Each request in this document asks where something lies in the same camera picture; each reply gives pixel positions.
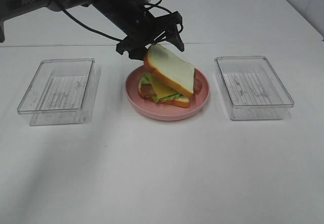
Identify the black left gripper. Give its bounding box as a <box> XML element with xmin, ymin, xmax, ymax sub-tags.
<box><xmin>116</xmin><ymin>12</ymin><xmax>184</xmax><ymax>60</ymax></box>

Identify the green lettuce leaf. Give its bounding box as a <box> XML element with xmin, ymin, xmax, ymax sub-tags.
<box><xmin>138</xmin><ymin>73</ymin><xmax>190</xmax><ymax>103</ymax></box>

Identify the bread slice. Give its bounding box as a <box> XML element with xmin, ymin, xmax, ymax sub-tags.
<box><xmin>138</xmin><ymin>77</ymin><xmax>190</xmax><ymax>108</ymax></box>
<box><xmin>144</xmin><ymin>44</ymin><xmax>195</xmax><ymax>97</ymax></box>

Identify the yellow cheese slice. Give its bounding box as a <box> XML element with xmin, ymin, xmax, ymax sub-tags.
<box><xmin>148</xmin><ymin>74</ymin><xmax>177</xmax><ymax>99</ymax></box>

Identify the bacon strip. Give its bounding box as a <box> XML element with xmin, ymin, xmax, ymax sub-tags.
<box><xmin>139</xmin><ymin>83</ymin><xmax>156</xmax><ymax>97</ymax></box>
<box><xmin>193</xmin><ymin>72</ymin><xmax>203</xmax><ymax>94</ymax></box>

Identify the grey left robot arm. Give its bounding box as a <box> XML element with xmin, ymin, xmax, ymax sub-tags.
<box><xmin>1</xmin><ymin>0</ymin><xmax>184</xmax><ymax>60</ymax></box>

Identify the pink plate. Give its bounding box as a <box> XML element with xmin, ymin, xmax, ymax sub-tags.
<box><xmin>125</xmin><ymin>66</ymin><xmax>210</xmax><ymax>121</ymax></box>

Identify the clear right plastic container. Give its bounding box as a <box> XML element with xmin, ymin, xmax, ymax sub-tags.
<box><xmin>215</xmin><ymin>56</ymin><xmax>295</xmax><ymax>120</ymax></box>

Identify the clear plastic container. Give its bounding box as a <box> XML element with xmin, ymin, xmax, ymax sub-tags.
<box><xmin>215</xmin><ymin>56</ymin><xmax>295</xmax><ymax>120</ymax></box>
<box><xmin>17</xmin><ymin>58</ymin><xmax>100</xmax><ymax>126</ymax></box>

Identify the clear left plastic container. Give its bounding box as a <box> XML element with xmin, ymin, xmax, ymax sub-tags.
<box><xmin>17</xmin><ymin>58</ymin><xmax>100</xmax><ymax>126</ymax></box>

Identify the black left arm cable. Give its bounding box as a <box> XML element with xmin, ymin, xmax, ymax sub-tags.
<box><xmin>44</xmin><ymin>0</ymin><xmax>184</xmax><ymax>42</ymax></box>

